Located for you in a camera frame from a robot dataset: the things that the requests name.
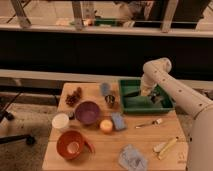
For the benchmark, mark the green plastic tray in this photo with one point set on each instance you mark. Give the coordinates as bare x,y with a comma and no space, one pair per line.
142,104

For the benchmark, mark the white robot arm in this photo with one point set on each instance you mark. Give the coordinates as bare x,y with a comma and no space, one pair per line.
200,155

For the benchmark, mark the blue sponge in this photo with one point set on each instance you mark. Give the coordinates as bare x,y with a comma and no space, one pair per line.
118,121

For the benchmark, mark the white cup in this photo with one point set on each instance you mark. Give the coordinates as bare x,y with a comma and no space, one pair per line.
60,121

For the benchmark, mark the purple bowl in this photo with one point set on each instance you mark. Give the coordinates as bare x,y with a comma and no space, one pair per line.
87,112

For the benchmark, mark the black dish brush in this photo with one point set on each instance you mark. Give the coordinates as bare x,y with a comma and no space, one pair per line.
153,96

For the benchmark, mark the orange fruit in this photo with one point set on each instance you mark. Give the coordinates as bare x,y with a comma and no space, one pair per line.
106,126

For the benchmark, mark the cream spatula piece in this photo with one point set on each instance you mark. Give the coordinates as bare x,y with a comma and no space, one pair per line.
159,147

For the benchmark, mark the orange spoon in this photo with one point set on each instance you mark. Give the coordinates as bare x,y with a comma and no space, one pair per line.
89,145

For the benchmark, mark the yellow banana toy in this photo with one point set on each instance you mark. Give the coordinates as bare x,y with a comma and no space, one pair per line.
167,147

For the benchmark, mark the orange bowl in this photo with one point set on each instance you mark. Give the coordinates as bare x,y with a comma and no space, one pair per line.
70,144

